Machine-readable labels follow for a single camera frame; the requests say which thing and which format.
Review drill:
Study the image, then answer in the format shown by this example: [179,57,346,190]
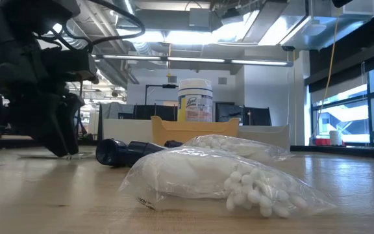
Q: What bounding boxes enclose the clear bag cotton swabs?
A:
[118,146,336,219]

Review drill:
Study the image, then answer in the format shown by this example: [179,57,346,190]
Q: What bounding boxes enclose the white plastic bin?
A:
[102,118,157,146]

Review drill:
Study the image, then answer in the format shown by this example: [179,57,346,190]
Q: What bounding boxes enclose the vanity pack cotton bag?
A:
[182,134,293,165]

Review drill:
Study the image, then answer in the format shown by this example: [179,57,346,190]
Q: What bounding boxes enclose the grey plastic bin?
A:
[237,124,291,151]

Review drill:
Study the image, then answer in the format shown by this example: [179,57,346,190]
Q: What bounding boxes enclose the black camera stand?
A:
[144,83,179,105]

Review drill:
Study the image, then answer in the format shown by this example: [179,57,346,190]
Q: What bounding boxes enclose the black wide screen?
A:
[133,104,178,122]

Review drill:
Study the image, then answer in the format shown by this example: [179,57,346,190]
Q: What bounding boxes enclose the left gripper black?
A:
[0,48,99,159]

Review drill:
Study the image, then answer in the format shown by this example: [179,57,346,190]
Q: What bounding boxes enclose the dark navy flat sachet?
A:
[163,139,185,149]

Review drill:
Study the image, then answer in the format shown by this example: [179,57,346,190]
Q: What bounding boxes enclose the yellow extension cable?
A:
[312,8,342,139]

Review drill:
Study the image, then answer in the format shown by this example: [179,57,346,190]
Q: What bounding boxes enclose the long linear ceiling light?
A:
[91,53,294,68]

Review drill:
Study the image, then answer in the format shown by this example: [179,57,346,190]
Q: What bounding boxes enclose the black cylindrical object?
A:
[125,140,167,165]

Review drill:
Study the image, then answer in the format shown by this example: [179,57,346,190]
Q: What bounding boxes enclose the yellow plastic bin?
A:
[150,115,240,147]

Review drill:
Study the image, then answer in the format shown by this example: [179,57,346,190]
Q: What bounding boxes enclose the black reflective screen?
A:
[215,101,272,127]

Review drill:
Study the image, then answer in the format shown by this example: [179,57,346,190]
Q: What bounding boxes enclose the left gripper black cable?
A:
[37,0,146,46]

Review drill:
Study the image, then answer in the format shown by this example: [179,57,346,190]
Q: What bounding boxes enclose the Lysol wipes canister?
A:
[176,77,214,123]

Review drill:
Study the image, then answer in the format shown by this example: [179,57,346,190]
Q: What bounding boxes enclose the white paper towel roll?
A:
[329,129,343,146]

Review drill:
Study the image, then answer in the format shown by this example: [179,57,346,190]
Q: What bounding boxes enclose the grey fabric cover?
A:
[99,103,136,120]

